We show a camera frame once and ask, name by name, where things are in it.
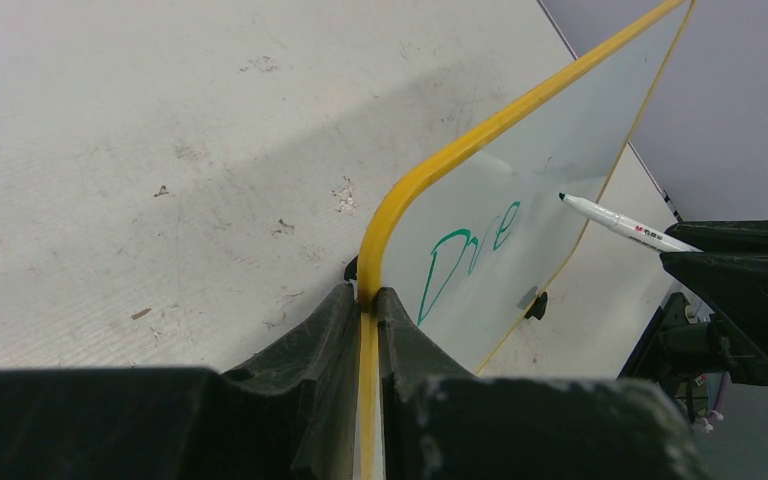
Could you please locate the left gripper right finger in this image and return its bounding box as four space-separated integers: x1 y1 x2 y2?
375 288 709 479

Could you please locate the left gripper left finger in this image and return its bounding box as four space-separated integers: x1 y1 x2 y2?
0 283 359 479

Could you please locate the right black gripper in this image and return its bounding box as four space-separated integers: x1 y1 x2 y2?
619 220 768 424

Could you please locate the white marker pen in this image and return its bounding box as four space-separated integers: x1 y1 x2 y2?
558 192 700 253

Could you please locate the yellow framed whiteboard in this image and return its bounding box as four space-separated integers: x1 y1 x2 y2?
358 1 694 479

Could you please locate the black whiteboard clip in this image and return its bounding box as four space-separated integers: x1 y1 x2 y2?
343 256 358 282
524 291 548 321

